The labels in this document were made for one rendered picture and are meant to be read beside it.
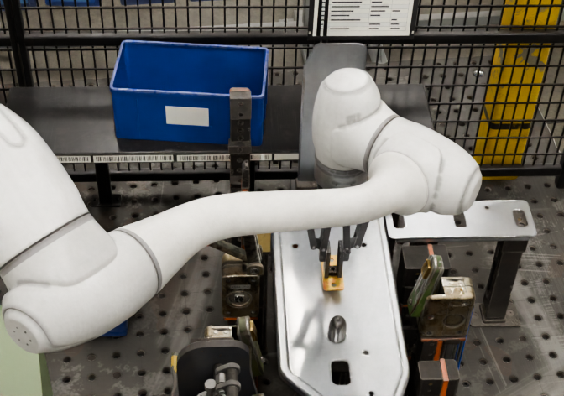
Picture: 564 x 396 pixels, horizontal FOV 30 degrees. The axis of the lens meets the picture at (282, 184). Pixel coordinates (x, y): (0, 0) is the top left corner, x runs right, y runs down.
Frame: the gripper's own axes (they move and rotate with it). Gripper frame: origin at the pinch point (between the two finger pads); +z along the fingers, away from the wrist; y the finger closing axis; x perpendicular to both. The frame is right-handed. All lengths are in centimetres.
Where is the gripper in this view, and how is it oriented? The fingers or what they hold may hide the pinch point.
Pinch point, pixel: (333, 259)
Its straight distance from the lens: 189.7
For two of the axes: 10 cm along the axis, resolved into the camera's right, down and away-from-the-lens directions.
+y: 10.0, -0.2, 0.5
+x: -0.5, -7.0, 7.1
